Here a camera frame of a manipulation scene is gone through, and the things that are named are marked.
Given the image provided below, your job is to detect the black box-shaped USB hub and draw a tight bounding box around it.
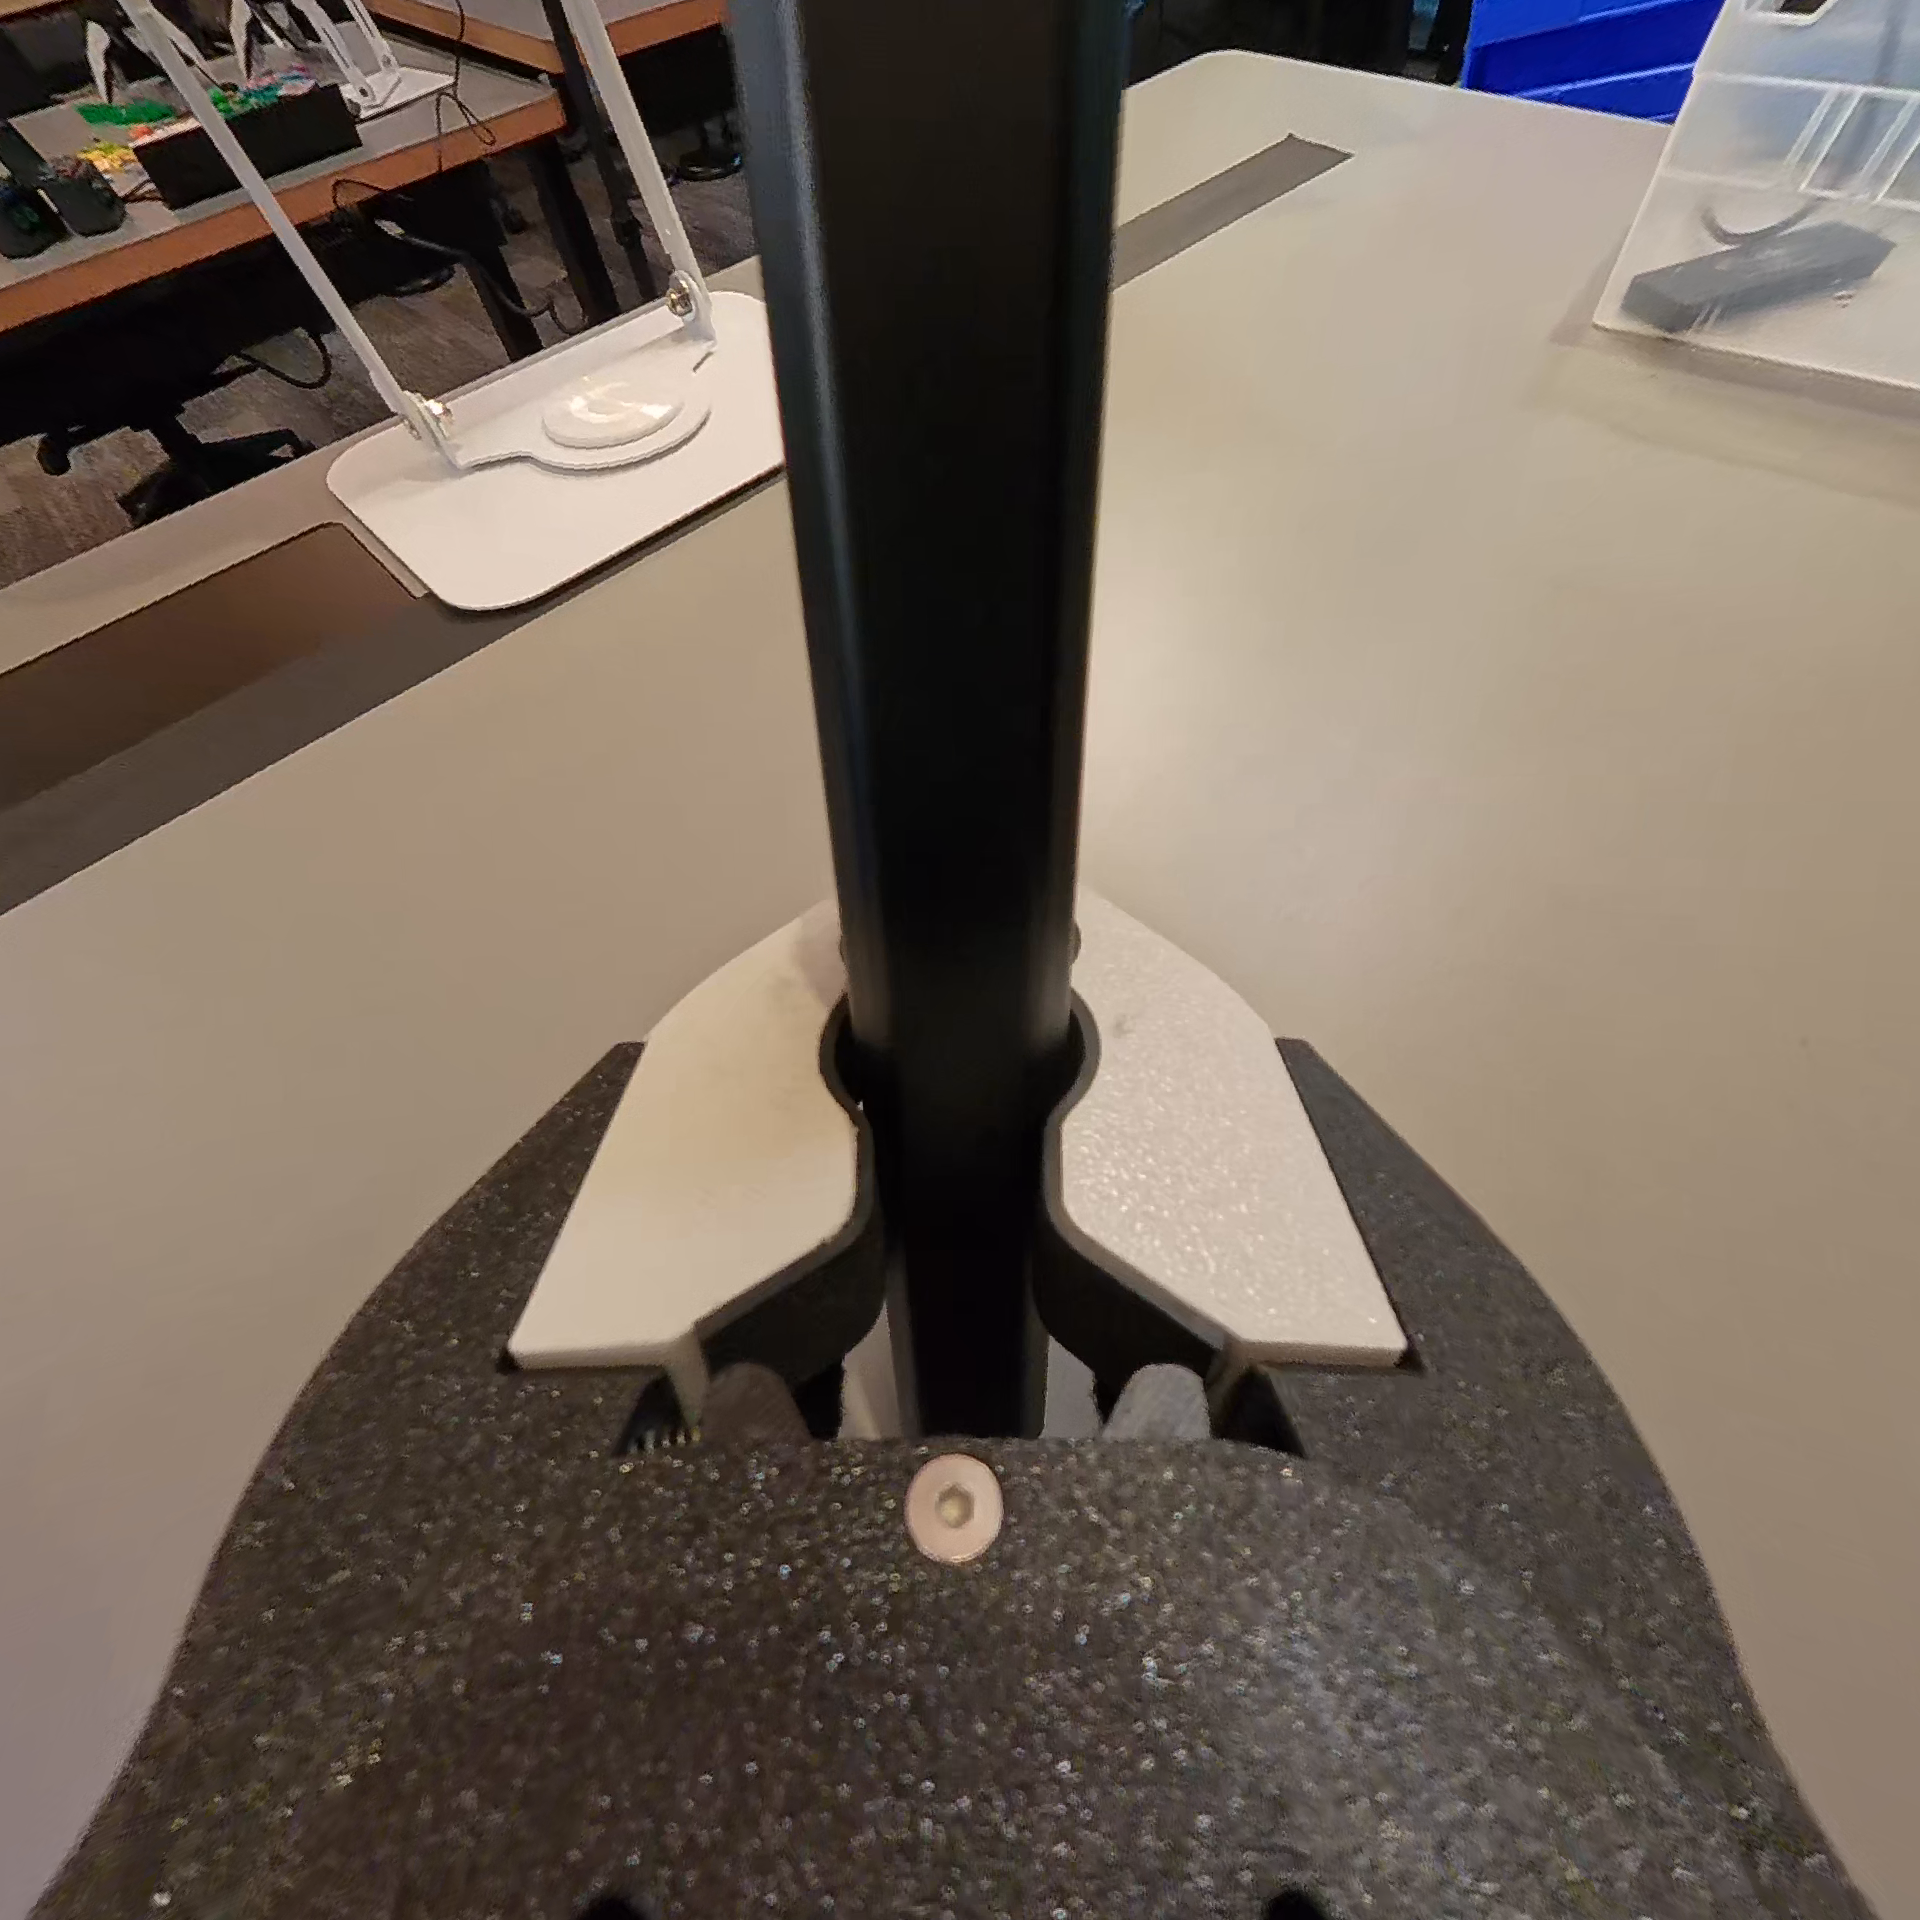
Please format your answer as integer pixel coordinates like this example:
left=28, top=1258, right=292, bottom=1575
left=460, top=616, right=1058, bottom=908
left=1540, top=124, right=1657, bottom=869
left=727, top=0, right=1129, bottom=1445

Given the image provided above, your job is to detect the slim grey USB hub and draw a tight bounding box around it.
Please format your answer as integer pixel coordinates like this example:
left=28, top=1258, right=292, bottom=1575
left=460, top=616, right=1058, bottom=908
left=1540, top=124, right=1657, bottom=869
left=1621, top=187, right=1898, bottom=337

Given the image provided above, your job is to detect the grey desk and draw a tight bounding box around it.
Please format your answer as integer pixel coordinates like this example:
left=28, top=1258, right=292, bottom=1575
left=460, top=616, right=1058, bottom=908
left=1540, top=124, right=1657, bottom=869
left=0, top=48, right=1920, bottom=1920

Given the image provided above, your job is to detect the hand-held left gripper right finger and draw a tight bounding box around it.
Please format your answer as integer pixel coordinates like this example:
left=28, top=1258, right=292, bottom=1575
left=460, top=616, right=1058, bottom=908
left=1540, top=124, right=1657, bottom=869
left=1048, top=891, right=1412, bottom=1373

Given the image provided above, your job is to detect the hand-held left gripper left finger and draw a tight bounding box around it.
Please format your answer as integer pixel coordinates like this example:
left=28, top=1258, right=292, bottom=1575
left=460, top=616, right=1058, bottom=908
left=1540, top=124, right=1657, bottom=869
left=508, top=900, right=883, bottom=1377

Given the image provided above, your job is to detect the black green device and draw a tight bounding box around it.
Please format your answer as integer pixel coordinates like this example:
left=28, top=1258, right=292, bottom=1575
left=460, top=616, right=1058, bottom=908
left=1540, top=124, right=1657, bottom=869
left=0, top=153, right=132, bottom=261

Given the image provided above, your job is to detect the nested blue bin stack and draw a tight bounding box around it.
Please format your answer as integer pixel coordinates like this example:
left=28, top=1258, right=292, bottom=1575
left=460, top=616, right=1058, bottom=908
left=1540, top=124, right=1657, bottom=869
left=1459, top=0, right=1721, bottom=125

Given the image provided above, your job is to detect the clear plastic storage box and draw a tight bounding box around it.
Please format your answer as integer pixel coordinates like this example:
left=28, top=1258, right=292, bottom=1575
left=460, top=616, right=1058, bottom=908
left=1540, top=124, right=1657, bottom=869
left=1592, top=0, right=1920, bottom=397

